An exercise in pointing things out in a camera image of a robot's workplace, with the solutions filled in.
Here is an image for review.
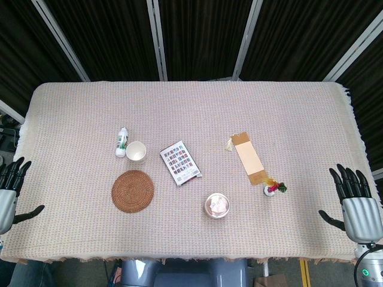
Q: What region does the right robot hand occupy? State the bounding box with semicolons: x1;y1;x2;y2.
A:
318;163;383;243

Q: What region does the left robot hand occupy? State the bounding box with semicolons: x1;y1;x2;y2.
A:
0;157;45;236

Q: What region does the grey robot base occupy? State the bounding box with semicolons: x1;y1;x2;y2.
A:
121;258;250;287

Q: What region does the round brown woven coaster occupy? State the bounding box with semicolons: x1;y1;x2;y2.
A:
111;169;156;213

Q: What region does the white cup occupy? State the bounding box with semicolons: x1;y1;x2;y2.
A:
125;141;147;164

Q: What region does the round lidded container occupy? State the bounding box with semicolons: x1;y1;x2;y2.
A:
204;193;231;221

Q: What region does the colourful feather shuttlecock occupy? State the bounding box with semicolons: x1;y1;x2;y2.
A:
263;178;288;198

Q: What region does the brown cardboard box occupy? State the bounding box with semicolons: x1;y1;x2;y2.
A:
254;275;288;287

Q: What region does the tan bookmark with tassel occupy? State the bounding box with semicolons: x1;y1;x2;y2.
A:
226;131;265;188

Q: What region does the white plastic bottle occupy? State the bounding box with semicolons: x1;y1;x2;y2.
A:
115;127;129;158

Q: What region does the beige woven tablecloth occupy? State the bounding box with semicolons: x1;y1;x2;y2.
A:
0;80;383;265

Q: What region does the printed card packet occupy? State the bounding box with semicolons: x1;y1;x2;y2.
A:
159;139;202;188

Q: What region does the grey partition frame post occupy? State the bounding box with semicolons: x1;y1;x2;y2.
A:
0;99;26;124
232;0;264;81
322;11;383;83
146;0;168;82
31;0;91;83

